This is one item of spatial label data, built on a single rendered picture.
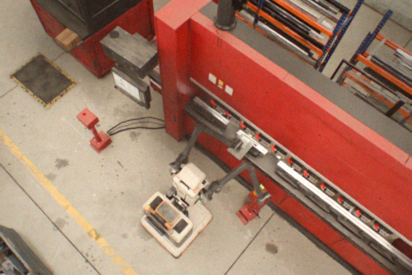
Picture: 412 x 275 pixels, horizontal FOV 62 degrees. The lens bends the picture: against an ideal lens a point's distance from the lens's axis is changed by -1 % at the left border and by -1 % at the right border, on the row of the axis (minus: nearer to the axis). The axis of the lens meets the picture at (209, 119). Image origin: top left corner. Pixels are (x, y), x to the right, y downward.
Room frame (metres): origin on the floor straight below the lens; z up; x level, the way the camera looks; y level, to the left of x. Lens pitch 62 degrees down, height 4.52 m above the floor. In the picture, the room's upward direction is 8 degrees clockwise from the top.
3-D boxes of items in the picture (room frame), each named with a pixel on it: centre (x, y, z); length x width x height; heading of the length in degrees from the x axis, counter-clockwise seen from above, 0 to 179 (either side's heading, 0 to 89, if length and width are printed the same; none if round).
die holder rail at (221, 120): (2.01, -0.01, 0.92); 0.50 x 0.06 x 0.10; 57
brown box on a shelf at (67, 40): (2.72, 1.91, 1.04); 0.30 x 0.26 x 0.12; 55
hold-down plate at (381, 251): (0.68, -1.95, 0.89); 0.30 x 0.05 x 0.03; 57
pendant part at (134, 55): (2.01, 0.83, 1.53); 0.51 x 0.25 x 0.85; 61
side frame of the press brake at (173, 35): (2.39, 0.25, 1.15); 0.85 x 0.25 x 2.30; 147
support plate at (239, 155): (1.59, -0.39, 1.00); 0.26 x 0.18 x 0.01; 147
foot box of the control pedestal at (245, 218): (1.11, -0.65, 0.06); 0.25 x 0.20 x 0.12; 135
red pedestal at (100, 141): (1.80, 1.45, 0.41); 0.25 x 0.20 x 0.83; 147
